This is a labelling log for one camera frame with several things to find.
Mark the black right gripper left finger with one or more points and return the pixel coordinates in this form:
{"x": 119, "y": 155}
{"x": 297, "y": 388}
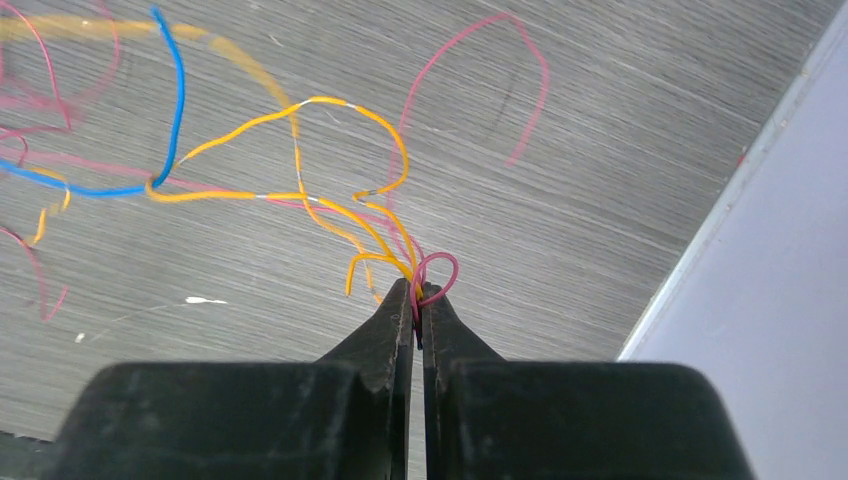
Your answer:
{"x": 343, "y": 416}

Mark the aluminium frame rail right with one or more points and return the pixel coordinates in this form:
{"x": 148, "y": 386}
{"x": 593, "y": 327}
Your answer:
{"x": 818, "y": 54}

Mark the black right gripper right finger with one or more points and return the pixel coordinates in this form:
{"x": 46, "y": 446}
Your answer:
{"x": 487, "y": 417}

